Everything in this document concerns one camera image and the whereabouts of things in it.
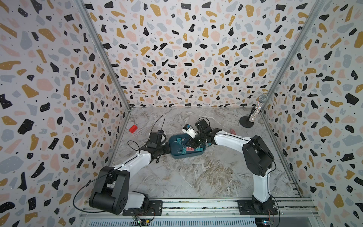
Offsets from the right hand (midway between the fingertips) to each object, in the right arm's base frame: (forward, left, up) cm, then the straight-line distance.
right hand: (187, 141), depth 92 cm
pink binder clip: (+15, -33, -8) cm, 37 cm away
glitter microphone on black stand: (+19, -44, -2) cm, 48 cm away
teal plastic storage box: (-4, +6, -4) cm, 8 cm away
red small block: (+14, +41, -5) cm, 44 cm away
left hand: (-3, +10, 0) cm, 10 cm away
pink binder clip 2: (-3, -1, -4) cm, 5 cm away
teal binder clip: (+4, +6, -3) cm, 8 cm away
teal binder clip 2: (-3, +2, -6) cm, 7 cm away
